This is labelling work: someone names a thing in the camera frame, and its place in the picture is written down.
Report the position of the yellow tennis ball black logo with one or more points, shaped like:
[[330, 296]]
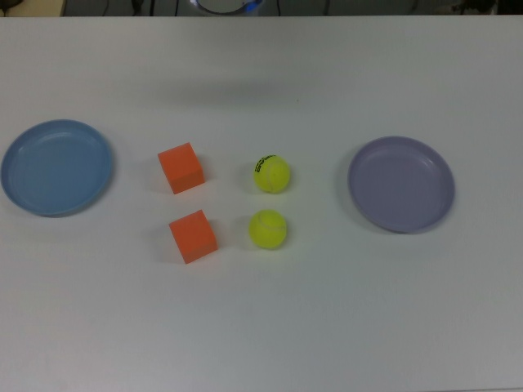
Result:
[[271, 175]]

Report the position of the plain yellow tennis ball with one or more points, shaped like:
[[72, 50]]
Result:
[[267, 230]]

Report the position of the orange foam cube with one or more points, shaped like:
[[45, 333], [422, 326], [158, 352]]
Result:
[[192, 234], [180, 163]]

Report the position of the lilac round plate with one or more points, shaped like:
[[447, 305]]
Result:
[[402, 188]]

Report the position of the blue round plate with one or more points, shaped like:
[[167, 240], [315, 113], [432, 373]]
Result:
[[57, 171]]

